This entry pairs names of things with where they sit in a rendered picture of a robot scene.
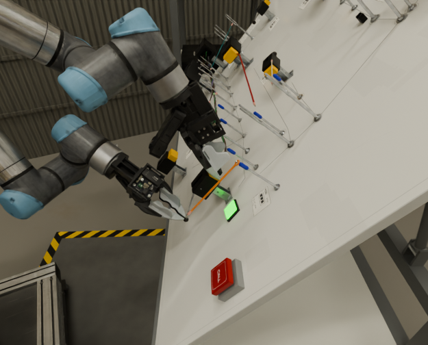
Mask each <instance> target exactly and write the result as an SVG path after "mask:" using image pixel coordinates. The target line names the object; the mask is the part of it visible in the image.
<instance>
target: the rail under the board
mask: <svg viewBox="0 0 428 345"><path fill-rule="evenodd" d="M178 140H179V131H177V141H176V147H175V150H176V151H177V147H178ZM174 176H175V172H174V171H173V174H172V180H171V190H172V191H173V183H174ZM168 226H169V219H166V230H165V236H164V246H163V252H162V263H161V268H160V279H159V285H158V296H157V302H156V308H155V318H154V324H153V335H152V340H151V345H155V340H156V333H157V327H158V316H159V309H160V297H161V291H162V279H163V273H164V261H165V255H166V243H167V237H168Z"/></svg>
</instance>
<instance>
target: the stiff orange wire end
mask: <svg viewBox="0 0 428 345"><path fill-rule="evenodd" d="M237 162H238V163H237ZM237 162H235V164H234V165H233V166H232V167H231V168H230V169H229V170H228V171H227V173H226V174H225V175H224V176H223V177H222V178H221V179H220V180H219V181H218V182H217V183H216V184H215V185H214V187H213V188H212V189H211V190H210V191H209V192H208V193H207V194H206V195H205V196H204V197H203V198H202V199H201V200H200V201H199V202H198V203H197V204H196V205H195V206H194V207H193V208H192V209H191V210H190V211H189V212H188V213H187V215H186V217H187V216H189V215H190V214H191V213H192V211H193V210H194V209H195V208H196V207H197V206H198V205H199V204H200V203H201V202H202V201H203V199H204V198H205V197H206V196H207V195H208V194H209V193H210V192H211V191H212V190H213V189H214V188H215V187H216V186H217V185H218V184H219V183H220V182H221V181H222V180H223V179H224V178H225V177H226V176H227V175H228V174H229V173H230V172H231V171H232V170H233V169H234V168H235V166H237V165H238V164H239V163H240V160H239V159H238V160H237ZM236 163H237V164H236Z"/></svg>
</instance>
